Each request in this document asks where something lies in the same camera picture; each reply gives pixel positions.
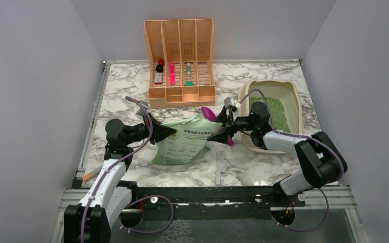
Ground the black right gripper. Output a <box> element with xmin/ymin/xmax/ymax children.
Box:
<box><xmin>206</xmin><ymin>106</ymin><xmax>257</xmax><ymax>144</ymax></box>

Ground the green white glue stick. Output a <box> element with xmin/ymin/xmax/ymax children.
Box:
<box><xmin>186</xmin><ymin>63</ymin><xmax>191</xmax><ymax>76</ymax></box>

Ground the beige litter box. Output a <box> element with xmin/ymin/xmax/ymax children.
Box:
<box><xmin>238</xmin><ymin>79</ymin><xmax>305</xmax><ymax>155</ymax></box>

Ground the red and black stamp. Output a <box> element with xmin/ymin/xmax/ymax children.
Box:
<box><xmin>155</xmin><ymin>59</ymin><xmax>165</xmax><ymax>73</ymax></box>

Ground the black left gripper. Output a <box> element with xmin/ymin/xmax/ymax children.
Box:
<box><xmin>124</xmin><ymin>112</ymin><xmax>177</xmax><ymax>145</ymax></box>

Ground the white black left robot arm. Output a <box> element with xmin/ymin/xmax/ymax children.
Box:
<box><xmin>63</xmin><ymin>113</ymin><xmax>177</xmax><ymax>242</ymax></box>

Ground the red white small box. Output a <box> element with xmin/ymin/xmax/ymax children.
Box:
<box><xmin>154</xmin><ymin>72</ymin><xmax>163</xmax><ymax>85</ymax></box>

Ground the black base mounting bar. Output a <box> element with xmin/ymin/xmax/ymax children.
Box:
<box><xmin>114</xmin><ymin>181</ymin><xmax>305</xmax><ymax>223</ymax></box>

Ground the green tape dispenser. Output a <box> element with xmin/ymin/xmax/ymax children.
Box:
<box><xmin>184</xmin><ymin>81</ymin><xmax>195</xmax><ymax>87</ymax></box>

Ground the purple litter scoop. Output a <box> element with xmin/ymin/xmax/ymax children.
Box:
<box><xmin>201</xmin><ymin>106</ymin><xmax>234</xmax><ymax>147</ymax></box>

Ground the green litter bag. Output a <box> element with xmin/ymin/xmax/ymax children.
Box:
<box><xmin>151</xmin><ymin>113</ymin><xmax>222</xmax><ymax>166</ymax></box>

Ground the orange plastic file organizer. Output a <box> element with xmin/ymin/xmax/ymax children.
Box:
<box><xmin>144</xmin><ymin>18</ymin><xmax>216</xmax><ymax>108</ymax></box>

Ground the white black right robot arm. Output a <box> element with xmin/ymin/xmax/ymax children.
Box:
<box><xmin>207</xmin><ymin>102</ymin><xmax>347</xmax><ymax>206</ymax></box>

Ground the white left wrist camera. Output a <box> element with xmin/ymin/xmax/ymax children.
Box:
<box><xmin>135</xmin><ymin>100</ymin><xmax>149</xmax><ymax>121</ymax></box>

